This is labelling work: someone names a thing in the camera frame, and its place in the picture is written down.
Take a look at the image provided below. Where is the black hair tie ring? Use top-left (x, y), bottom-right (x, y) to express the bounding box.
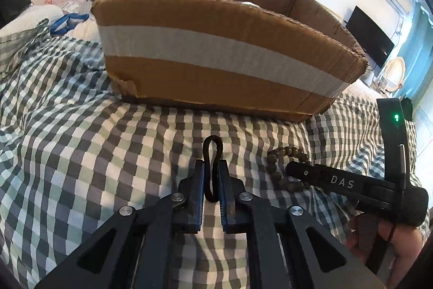
top-left (202, 134), bottom-right (224, 203)

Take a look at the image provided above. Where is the brown wooden bead bracelet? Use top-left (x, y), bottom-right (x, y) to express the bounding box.
top-left (265, 145), bottom-right (314, 192)

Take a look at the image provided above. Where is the right hand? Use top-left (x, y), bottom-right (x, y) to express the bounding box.
top-left (346, 214), bottom-right (424, 288)

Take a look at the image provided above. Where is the checkered bed sheet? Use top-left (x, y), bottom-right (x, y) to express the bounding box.
top-left (1, 26), bottom-right (384, 288)

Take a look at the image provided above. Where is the round gold-framed mirror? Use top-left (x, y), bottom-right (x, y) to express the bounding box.
top-left (384, 56), bottom-right (406, 92)

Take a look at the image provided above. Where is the blue side curtain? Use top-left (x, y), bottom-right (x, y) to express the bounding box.
top-left (397, 2), bottom-right (432, 98)

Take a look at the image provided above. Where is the brown cardboard box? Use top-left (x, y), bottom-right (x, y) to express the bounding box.
top-left (90, 0), bottom-right (368, 122)

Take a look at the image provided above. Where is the black clothing pile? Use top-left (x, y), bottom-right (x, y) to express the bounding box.
top-left (0, 0), bottom-right (32, 29)

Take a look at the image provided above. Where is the black wall television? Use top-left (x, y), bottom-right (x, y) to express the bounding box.
top-left (346, 6), bottom-right (394, 68)

